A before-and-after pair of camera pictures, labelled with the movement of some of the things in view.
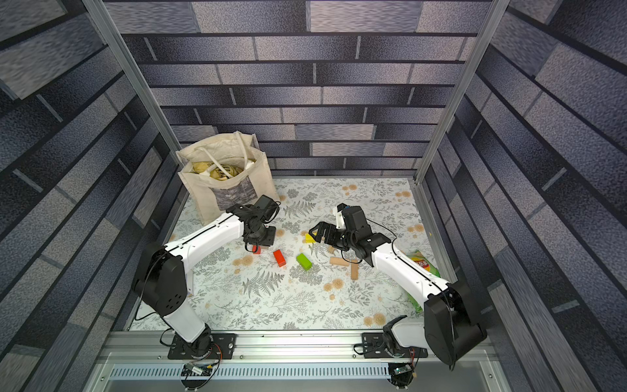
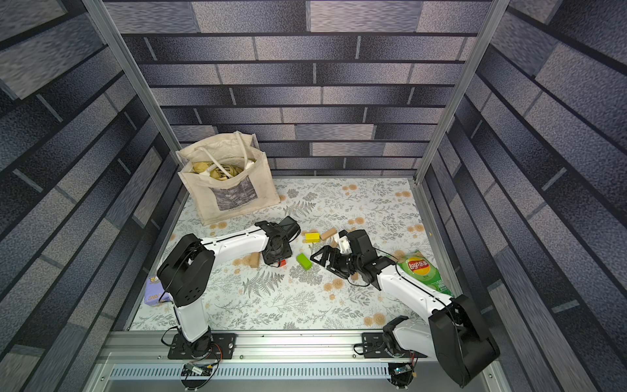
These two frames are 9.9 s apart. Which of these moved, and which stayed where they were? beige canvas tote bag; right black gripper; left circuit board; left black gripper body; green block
Moved: right black gripper; left black gripper body
Stayed: left circuit board; beige canvas tote bag; green block
